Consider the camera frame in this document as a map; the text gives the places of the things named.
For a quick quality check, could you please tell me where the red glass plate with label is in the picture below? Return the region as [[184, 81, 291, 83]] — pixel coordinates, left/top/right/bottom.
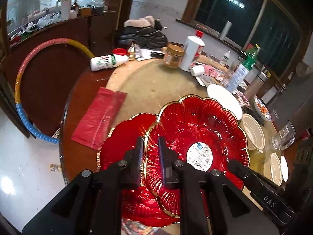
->
[[143, 95, 250, 218]]

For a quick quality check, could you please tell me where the cream paper bowl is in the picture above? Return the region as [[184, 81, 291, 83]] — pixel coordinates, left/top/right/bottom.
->
[[263, 153, 282, 186], [240, 114, 265, 153]]

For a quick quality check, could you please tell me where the white round plate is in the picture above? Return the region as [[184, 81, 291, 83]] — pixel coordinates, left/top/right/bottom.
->
[[206, 84, 243, 120]]

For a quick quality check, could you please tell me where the small white plate right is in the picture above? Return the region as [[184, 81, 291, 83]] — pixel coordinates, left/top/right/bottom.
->
[[281, 155, 289, 182]]

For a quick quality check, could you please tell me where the red glass plate left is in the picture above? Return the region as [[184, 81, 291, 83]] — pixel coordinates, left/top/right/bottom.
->
[[97, 113, 180, 227]]

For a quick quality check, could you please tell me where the red plastic bag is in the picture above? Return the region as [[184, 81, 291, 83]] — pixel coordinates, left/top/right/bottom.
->
[[71, 87, 127, 150]]

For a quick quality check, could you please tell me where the clear glass mug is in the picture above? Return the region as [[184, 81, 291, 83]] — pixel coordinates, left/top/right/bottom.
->
[[271, 121, 296, 151]]

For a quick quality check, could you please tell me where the blue white food dish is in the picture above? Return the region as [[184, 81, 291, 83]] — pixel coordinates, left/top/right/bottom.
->
[[254, 96, 272, 121]]

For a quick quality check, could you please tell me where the white paper cup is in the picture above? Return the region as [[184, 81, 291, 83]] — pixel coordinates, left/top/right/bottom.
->
[[190, 65, 205, 77]]

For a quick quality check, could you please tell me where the peanut butter jar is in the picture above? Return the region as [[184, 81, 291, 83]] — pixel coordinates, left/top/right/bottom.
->
[[163, 44, 185, 69]]

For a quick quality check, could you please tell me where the steel thermos flask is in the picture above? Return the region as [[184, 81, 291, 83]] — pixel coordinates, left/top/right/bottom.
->
[[244, 70, 271, 100]]

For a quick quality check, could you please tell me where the white lying drink bottle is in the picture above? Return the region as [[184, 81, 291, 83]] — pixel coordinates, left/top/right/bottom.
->
[[90, 48, 128, 72]]

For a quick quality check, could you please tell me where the small clear water bottle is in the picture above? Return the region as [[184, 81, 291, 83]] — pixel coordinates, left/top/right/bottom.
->
[[219, 50, 231, 66]]

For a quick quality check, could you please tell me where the small glass liquor bottle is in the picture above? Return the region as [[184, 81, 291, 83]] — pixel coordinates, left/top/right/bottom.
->
[[127, 41, 136, 61]]

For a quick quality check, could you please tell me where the white liquor bottle red cap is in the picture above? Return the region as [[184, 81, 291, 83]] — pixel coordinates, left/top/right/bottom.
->
[[179, 30, 205, 71]]

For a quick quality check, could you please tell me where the wooden sideboard cabinet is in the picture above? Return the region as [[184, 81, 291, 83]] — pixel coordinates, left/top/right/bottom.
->
[[0, 11, 118, 139]]

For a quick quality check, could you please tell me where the coloured hula hoop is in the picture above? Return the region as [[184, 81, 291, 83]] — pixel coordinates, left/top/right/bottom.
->
[[14, 38, 94, 144]]

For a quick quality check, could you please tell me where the green soda bottle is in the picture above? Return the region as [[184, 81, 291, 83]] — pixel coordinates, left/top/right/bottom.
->
[[226, 44, 260, 93]]

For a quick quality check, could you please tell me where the black jacket with fur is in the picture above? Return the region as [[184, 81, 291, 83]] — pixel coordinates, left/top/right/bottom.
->
[[118, 15, 168, 49]]

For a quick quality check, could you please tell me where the white thermos jug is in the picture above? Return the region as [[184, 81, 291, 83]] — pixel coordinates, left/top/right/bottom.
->
[[56, 0, 72, 21]]

